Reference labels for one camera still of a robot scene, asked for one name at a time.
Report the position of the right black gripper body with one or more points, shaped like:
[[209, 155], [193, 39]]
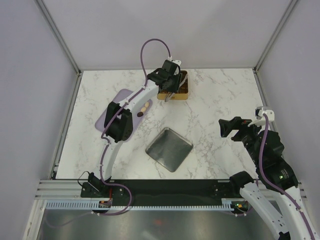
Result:
[[247, 134]]

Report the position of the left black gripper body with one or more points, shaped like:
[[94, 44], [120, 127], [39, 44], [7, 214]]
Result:
[[173, 85]]

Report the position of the metal tongs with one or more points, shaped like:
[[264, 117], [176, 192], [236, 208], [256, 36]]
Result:
[[182, 94]]

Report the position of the dark metal tin lid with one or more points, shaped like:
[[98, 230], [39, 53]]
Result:
[[169, 149]]

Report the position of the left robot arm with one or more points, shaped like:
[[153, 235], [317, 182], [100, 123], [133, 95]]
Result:
[[119, 124]]

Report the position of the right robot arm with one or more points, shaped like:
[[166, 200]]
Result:
[[290, 221]]

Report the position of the gold chocolate tin box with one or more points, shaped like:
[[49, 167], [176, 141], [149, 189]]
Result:
[[161, 95]]

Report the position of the lilac plastic tray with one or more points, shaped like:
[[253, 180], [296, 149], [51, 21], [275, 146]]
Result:
[[122, 94]]

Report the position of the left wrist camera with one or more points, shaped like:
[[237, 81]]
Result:
[[175, 67]]

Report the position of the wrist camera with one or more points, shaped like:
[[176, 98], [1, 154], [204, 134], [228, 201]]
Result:
[[175, 67], [261, 112]]

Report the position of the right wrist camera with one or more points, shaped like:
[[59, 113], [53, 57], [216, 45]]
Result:
[[261, 112]]

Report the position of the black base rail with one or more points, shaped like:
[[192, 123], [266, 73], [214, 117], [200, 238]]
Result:
[[176, 192]]

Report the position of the white cable duct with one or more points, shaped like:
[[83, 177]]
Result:
[[99, 205]]

